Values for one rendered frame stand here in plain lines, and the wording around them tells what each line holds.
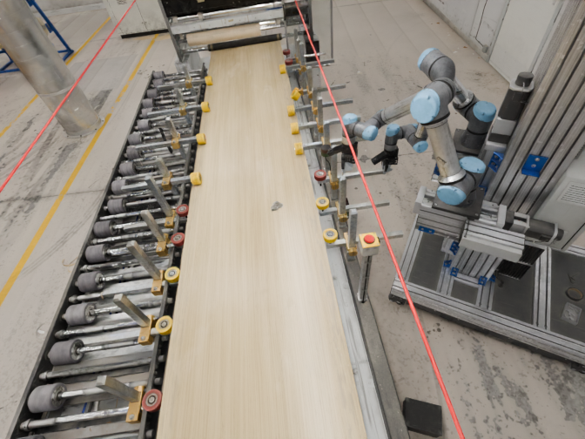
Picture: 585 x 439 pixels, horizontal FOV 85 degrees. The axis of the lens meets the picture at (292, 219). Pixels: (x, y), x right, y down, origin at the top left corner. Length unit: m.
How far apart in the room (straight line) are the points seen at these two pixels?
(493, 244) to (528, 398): 1.12
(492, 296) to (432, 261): 0.43
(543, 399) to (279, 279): 1.78
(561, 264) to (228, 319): 2.31
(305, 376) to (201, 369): 0.45
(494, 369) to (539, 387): 0.24
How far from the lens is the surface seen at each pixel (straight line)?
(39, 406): 1.96
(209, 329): 1.61
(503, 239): 1.88
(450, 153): 1.54
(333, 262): 2.00
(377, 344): 1.71
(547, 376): 2.73
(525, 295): 2.68
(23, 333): 3.48
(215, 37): 4.06
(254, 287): 1.64
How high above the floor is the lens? 2.31
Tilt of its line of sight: 49 degrees down
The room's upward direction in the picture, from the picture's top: 9 degrees counter-clockwise
